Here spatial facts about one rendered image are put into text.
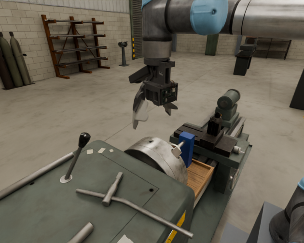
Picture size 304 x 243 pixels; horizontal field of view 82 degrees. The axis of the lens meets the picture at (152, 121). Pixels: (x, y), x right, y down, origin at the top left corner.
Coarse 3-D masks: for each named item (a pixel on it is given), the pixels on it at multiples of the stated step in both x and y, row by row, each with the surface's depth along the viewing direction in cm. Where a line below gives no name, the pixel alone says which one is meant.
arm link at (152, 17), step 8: (144, 0) 39; (152, 0) 38; (160, 0) 38; (144, 8) 40; (152, 8) 39; (160, 8) 38; (144, 16) 41; (152, 16) 39; (160, 16) 38; (144, 24) 42; (152, 24) 40; (160, 24) 39; (144, 32) 42; (152, 32) 41; (160, 32) 41; (168, 32) 41; (144, 40) 43; (152, 40) 42; (160, 40) 42; (168, 40) 43
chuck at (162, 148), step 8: (136, 144) 80; (144, 144) 77; (152, 144) 77; (160, 144) 77; (168, 144) 78; (160, 152) 73; (168, 152) 75; (168, 160) 72; (176, 160) 74; (176, 168) 73; (184, 168) 76; (176, 176) 72; (184, 176) 76
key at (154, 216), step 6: (78, 192) 50; (84, 192) 50; (90, 192) 50; (96, 192) 50; (102, 198) 49; (114, 198) 48; (120, 198) 48; (126, 204) 47; (132, 204) 47; (138, 210) 46; (144, 210) 45; (150, 216) 44; (156, 216) 44; (162, 222) 43; (168, 222) 43; (174, 228) 42; (180, 228) 42; (186, 234) 41; (192, 234) 40
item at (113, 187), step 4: (120, 172) 57; (116, 176) 55; (120, 176) 55; (116, 180) 54; (120, 180) 55; (112, 184) 52; (116, 184) 53; (112, 188) 51; (116, 188) 52; (108, 192) 49; (112, 192) 50; (108, 196) 48; (104, 200) 47; (108, 200) 48; (104, 204) 48; (108, 204) 47
